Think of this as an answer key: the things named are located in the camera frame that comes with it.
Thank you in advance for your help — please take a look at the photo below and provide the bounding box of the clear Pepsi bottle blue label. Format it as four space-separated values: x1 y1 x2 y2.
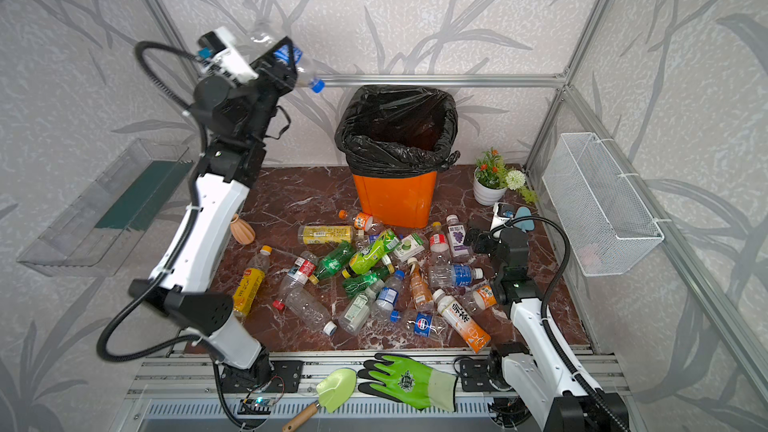
244 19 325 94

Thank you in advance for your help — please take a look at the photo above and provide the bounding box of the purple grape label bottle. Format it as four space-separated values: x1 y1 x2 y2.
446 214 473 264

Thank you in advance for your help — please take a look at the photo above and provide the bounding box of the small orange label bottle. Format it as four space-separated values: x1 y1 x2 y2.
465 282 497 315

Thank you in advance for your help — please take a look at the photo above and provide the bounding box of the orange white label juice bottle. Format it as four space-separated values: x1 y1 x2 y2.
432 289 491 353

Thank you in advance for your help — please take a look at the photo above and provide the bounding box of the bright green label bottle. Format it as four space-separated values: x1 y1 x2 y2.
341 229 399 279

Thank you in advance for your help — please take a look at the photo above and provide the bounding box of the yellow label tea bottle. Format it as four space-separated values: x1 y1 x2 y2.
298 225 356 245

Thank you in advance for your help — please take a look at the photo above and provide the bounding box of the yellow iced tea bottle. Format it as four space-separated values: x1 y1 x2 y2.
233 245 273 320

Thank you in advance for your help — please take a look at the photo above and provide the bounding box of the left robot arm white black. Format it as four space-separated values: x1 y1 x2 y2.
97 38 298 380

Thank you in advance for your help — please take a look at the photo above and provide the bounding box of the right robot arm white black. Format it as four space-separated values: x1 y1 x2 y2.
464 216 630 431

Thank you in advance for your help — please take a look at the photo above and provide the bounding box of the orange trash bin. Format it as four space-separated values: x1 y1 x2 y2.
353 172 438 229

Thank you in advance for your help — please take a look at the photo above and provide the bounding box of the black bin liner bag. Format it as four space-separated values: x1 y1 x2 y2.
334 85 461 179

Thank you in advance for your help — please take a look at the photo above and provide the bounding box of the orange cap bottle near bin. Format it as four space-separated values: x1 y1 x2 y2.
338 209 386 235

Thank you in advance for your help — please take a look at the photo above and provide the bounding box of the light blue garden trowel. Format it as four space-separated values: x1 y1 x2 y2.
513 206 535 232

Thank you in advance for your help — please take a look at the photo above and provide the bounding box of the red label yellow cap bottle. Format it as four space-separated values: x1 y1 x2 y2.
428 222 451 266

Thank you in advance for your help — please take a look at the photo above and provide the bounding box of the white pot with flowers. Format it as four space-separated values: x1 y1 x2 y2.
473 148 538 206

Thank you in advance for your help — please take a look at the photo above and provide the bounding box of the blue label water bottle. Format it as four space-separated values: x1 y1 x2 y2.
428 264 484 289

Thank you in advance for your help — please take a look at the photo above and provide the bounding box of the white green lime drink bottle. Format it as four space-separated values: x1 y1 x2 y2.
392 232 428 264

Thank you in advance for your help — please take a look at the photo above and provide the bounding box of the amber tea bottle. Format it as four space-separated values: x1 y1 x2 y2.
407 257 434 313

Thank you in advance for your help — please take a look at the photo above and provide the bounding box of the crushed Pepsi bottle front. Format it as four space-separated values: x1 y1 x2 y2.
389 309 450 343

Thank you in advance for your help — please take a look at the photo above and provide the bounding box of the blue cap water bottle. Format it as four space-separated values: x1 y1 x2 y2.
372 269 405 321

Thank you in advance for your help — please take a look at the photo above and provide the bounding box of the small green soda bottle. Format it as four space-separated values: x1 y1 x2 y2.
342 267 391 300

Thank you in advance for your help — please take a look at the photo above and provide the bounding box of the peach ceramic vase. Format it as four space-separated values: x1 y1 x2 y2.
230 214 256 245

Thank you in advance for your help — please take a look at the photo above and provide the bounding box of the green work glove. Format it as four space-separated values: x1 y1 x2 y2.
357 353 458 413

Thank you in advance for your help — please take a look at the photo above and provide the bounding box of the pale green label bottle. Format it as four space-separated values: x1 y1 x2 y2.
339 281 383 335

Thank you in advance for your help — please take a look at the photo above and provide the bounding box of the dark green Sprite bottle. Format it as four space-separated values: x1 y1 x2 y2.
309 241 357 285

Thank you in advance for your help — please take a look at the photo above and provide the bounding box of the clear bottle red label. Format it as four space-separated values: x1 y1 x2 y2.
272 251 318 312

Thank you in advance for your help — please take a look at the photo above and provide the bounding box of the clear unlabelled white cap bottle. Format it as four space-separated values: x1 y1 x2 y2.
282 287 338 337

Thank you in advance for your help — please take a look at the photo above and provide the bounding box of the light green garden trowel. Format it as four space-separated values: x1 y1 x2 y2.
282 368 357 432

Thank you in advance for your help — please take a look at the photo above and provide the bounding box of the small circuit board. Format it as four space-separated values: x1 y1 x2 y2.
237 395 282 416

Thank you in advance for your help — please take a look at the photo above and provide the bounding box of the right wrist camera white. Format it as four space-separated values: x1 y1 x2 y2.
490 202 517 239

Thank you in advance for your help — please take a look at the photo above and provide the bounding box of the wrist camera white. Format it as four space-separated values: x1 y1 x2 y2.
490 202 517 239
197 27 258 84

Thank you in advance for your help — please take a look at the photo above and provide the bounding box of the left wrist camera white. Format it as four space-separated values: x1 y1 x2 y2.
197 27 258 84

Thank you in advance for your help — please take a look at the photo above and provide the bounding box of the white wire mesh basket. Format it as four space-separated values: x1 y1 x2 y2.
543 132 664 277

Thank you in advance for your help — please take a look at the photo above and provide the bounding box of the clear acrylic wall shelf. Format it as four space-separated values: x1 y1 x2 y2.
17 139 194 277

